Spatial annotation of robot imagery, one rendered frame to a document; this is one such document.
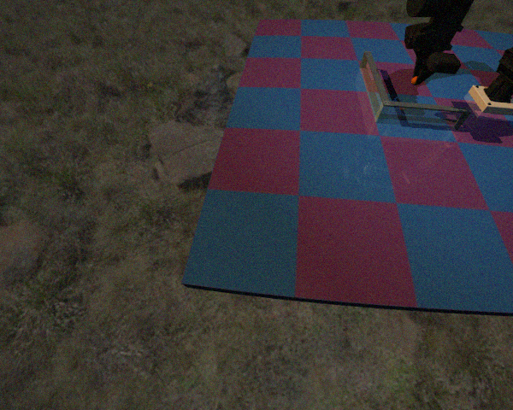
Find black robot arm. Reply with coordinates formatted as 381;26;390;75
404;0;513;103

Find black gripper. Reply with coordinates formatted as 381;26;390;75
413;16;463;85

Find low clear l-shaped walls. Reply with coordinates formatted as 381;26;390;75
360;52;468;130

